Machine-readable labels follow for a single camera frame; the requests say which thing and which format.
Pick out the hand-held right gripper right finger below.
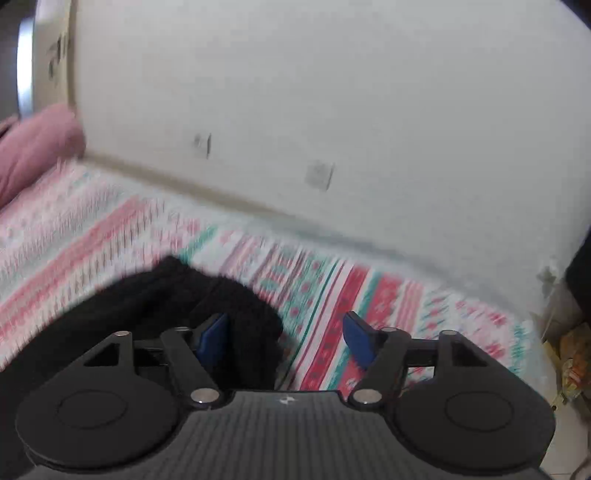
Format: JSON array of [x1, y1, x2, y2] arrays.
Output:
[[342, 311, 492, 411]]

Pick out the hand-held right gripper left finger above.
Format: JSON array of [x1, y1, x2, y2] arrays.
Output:
[[82, 313, 230, 409]]

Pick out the black pants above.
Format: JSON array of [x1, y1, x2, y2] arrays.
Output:
[[0, 256, 283, 480]]

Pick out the patterned bed sheet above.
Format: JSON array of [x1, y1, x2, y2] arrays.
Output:
[[0, 159, 540, 398]]

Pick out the yellow plastic bag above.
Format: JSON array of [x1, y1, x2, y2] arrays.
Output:
[[558, 322, 591, 403]]

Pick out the dark object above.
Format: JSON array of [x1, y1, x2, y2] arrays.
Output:
[[565, 239, 591, 315]]

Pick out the mauve pink duvet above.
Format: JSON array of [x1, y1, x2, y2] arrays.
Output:
[[0, 103, 88, 209]]

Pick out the white door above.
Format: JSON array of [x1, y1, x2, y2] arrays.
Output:
[[31, 0, 77, 115]]

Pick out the white wall switch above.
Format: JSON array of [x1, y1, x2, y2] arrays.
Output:
[[304, 160, 336, 191]]

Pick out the metal door handle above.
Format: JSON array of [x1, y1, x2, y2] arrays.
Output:
[[47, 39, 68, 77]]

